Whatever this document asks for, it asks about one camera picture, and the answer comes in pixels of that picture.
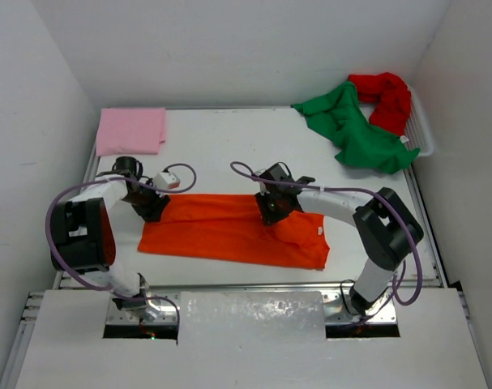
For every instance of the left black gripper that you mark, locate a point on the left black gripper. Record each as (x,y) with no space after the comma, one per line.
(153,207)

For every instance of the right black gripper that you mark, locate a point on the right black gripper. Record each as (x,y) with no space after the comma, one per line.
(270,211)

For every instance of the orange t shirt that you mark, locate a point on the orange t shirt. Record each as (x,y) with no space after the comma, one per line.
(230,228)

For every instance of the pink t shirt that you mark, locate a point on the pink t shirt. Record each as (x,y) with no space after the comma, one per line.
(131,131)

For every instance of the red t shirt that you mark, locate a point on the red t shirt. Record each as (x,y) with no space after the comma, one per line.
(391,98)

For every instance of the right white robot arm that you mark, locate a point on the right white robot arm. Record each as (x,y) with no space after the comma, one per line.
(388,230)

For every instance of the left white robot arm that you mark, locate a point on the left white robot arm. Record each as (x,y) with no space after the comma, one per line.
(82,234)

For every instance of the green t shirt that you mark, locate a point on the green t shirt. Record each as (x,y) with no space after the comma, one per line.
(337,117)

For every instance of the white front cover panel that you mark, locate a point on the white front cover panel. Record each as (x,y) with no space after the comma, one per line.
(250,340)

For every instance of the white plastic basket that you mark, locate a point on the white plastic basket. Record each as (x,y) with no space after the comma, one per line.
(417,132)

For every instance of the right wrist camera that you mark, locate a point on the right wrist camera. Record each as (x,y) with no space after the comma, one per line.
(263,190)

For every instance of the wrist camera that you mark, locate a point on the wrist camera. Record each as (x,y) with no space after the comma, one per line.
(166,181)
(263,190)

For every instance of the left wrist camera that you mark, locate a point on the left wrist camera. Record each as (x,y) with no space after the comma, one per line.
(166,181)

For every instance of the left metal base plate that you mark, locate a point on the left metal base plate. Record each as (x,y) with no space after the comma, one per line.
(153,308)

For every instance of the metal base plate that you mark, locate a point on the metal base plate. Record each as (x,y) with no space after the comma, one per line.
(338,310)
(153,308)

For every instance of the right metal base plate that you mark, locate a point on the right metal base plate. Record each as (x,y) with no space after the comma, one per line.
(338,310)

